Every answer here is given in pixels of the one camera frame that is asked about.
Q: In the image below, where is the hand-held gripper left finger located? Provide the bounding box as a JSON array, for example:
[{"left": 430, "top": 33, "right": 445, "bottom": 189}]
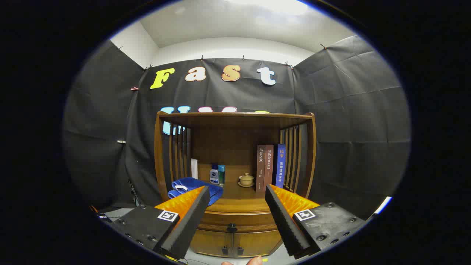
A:
[{"left": 109, "top": 185, "right": 210, "bottom": 260}]

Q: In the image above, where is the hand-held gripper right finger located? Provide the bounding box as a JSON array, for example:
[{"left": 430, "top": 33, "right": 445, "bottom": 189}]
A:
[{"left": 265, "top": 184, "right": 368, "bottom": 259}]

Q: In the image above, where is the wooden cabinet door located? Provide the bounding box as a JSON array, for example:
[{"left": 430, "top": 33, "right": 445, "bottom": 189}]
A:
[
  {"left": 190, "top": 229, "right": 233, "bottom": 258},
  {"left": 233, "top": 230, "right": 283, "bottom": 258}
]

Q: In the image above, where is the wooden countertop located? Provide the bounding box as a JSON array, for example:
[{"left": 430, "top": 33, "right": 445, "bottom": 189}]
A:
[{"left": 184, "top": 173, "right": 295, "bottom": 213}]

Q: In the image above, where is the wooden cabinet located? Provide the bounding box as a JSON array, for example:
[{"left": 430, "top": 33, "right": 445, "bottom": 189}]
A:
[{"left": 154, "top": 110, "right": 317, "bottom": 259}]

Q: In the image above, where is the folded blue towel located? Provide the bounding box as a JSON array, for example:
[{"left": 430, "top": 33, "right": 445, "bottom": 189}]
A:
[{"left": 168, "top": 177, "right": 224, "bottom": 206}]

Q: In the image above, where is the beige lidded teacup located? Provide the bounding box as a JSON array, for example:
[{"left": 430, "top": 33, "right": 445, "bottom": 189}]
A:
[{"left": 238, "top": 173, "right": 255, "bottom": 188}]

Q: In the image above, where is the blue book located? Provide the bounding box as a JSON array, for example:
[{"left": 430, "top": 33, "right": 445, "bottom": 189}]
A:
[{"left": 274, "top": 144, "right": 286, "bottom": 189}]

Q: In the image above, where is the dark brown book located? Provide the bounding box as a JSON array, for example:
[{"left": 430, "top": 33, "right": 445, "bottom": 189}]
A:
[{"left": 256, "top": 145, "right": 266, "bottom": 193}]

